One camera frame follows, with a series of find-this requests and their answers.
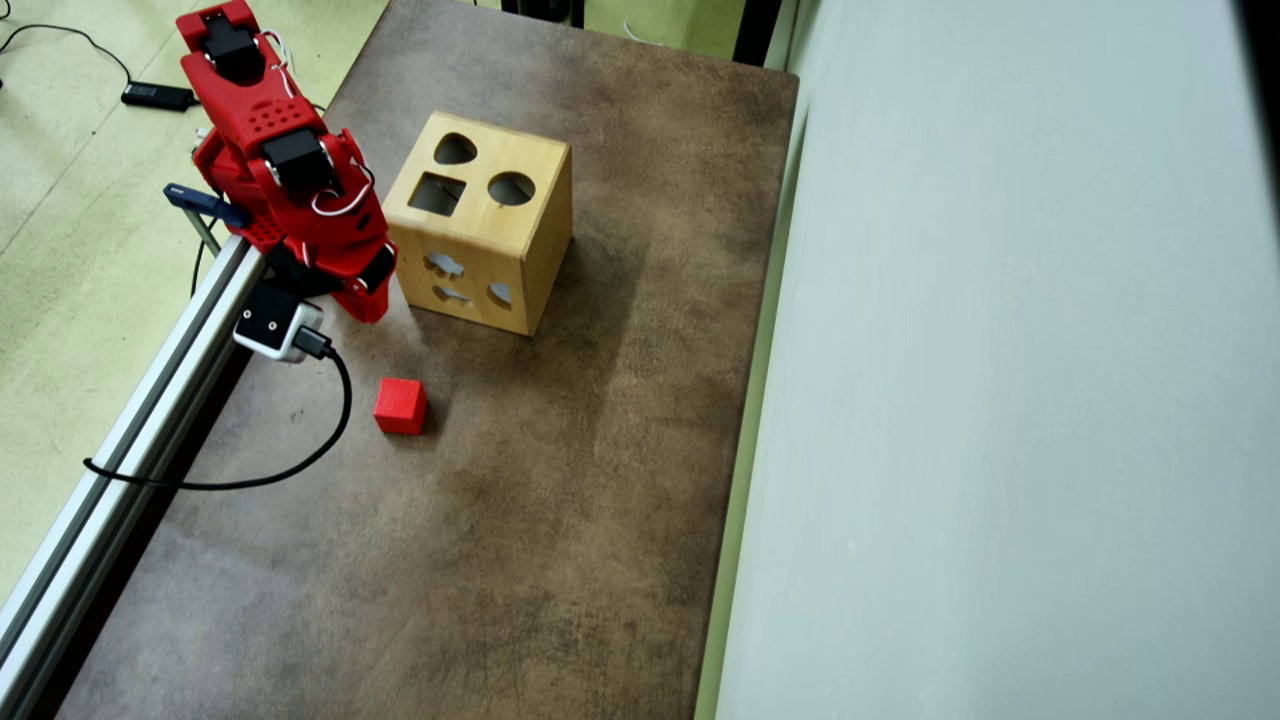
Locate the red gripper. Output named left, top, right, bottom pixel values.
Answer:
left=288, top=128, right=399, bottom=326

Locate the red cube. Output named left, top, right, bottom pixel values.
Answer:
left=373, top=377, right=430, bottom=437

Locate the wooden shape sorter box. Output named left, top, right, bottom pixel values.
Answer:
left=376, top=110, right=574, bottom=337

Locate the blue clamp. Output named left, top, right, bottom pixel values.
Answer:
left=163, top=183, right=251, bottom=256

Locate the black power adapter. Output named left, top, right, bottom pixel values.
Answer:
left=121, top=82, right=196, bottom=112

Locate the black furniture base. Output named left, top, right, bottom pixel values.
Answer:
left=500, top=0, right=584, bottom=28

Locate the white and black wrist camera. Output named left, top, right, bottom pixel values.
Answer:
left=233, top=283, right=326, bottom=363

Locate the black camera cable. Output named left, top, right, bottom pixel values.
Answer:
left=83, top=325, right=353, bottom=491

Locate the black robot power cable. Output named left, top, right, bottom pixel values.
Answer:
left=192, top=215, right=223, bottom=298

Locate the thin black floor cable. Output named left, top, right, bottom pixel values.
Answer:
left=0, top=22, right=133, bottom=86

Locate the aluminium profile rail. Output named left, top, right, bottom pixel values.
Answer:
left=0, top=235, right=291, bottom=720

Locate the dark vertical post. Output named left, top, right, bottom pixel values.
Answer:
left=733, top=0, right=783, bottom=69

